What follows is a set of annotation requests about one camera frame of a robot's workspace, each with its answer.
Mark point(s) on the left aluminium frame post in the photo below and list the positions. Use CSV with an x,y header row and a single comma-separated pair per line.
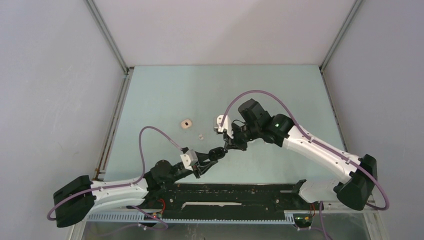
x,y
104,30

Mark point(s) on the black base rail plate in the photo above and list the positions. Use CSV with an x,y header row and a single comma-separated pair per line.
x,y
230,202

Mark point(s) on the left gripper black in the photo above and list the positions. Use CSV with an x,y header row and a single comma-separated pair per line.
x,y
197,169

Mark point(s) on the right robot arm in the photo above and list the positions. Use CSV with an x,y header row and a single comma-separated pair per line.
x,y
355,176

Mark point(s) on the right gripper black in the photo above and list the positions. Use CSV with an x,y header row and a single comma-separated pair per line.
x,y
234,143

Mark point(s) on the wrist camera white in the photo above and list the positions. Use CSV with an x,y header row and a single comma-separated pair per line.
x,y
189,159
223,126

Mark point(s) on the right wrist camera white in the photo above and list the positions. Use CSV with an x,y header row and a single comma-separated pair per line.
x,y
223,126

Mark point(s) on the aluminium frame post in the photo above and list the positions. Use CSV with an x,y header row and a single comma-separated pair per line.
x,y
353,12
104,30

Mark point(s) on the black earbud charging case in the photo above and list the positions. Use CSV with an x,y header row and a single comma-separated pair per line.
x,y
217,153

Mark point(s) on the pink earbud charging case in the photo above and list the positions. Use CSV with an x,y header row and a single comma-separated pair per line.
x,y
186,124

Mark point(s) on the right aluminium frame post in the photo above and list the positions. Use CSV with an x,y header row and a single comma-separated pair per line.
x,y
353,12

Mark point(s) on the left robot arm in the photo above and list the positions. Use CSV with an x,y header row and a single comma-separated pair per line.
x,y
83,196

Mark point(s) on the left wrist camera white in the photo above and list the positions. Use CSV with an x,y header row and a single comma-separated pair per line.
x,y
189,159

